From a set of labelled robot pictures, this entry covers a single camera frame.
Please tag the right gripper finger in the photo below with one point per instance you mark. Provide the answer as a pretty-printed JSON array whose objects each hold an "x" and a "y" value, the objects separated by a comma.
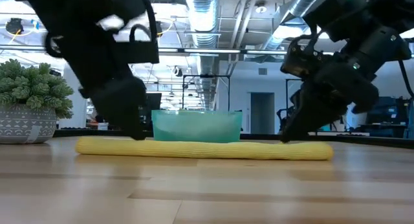
[{"x": 310, "y": 114}]

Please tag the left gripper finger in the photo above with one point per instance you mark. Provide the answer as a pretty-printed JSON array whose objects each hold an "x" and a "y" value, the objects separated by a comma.
[{"x": 123, "y": 104}]

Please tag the teal plastic bin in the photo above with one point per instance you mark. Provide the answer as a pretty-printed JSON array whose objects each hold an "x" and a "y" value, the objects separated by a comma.
[{"x": 197, "y": 127}]

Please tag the yellow microfiber towel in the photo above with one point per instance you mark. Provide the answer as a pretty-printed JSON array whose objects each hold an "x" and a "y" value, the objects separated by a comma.
[{"x": 200, "y": 149}]

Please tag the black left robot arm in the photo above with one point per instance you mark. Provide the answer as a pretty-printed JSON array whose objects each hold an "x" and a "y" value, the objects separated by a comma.
[{"x": 81, "y": 7}]

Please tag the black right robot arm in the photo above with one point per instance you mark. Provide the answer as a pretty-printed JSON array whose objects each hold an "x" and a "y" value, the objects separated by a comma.
[{"x": 362, "y": 17}]

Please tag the black background monitor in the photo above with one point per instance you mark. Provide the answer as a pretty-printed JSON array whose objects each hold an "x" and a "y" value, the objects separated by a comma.
[{"x": 153, "y": 102}]

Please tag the dark background monitor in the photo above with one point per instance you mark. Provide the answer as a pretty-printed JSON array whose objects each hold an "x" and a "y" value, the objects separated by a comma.
[{"x": 383, "y": 110}]

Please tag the succulent plant in patterned pot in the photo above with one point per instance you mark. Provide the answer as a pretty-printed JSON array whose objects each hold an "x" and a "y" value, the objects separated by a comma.
[{"x": 29, "y": 88}]

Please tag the linear ceiling light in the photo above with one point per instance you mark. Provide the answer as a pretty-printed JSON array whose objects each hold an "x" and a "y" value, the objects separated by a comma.
[{"x": 210, "y": 51}]

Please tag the black gantry frame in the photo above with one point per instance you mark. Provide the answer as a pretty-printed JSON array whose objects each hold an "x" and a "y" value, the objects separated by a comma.
[
  {"x": 286, "y": 88},
  {"x": 207, "y": 76}
]

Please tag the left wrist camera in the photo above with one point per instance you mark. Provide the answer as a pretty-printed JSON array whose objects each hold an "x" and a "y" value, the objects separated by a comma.
[{"x": 139, "y": 52}]

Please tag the black metal table frame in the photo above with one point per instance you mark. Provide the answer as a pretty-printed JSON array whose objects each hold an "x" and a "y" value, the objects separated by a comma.
[{"x": 258, "y": 136}]

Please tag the silver ventilation duct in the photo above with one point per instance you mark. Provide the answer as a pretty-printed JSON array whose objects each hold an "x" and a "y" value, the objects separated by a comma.
[
  {"x": 202, "y": 17},
  {"x": 297, "y": 4}
]

